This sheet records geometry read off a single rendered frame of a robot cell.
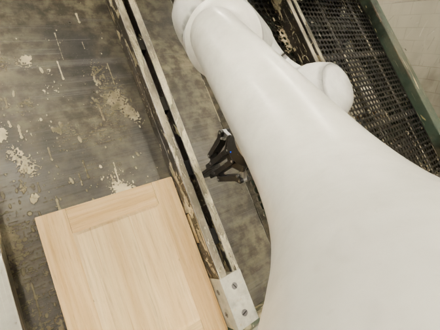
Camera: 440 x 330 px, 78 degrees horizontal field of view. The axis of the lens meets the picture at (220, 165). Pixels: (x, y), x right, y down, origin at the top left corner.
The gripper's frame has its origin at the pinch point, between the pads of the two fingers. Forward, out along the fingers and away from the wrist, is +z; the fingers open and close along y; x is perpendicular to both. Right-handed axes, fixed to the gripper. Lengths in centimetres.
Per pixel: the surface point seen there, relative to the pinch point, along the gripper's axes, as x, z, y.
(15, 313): 45.5, 4.3, -13.2
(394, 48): -137, 5, 34
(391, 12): -555, 146, 198
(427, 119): -137, 6, -8
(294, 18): -63, 2, 49
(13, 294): 45.1, 4.7, -10.0
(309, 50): -63, 2, 34
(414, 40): -545, 132, 128
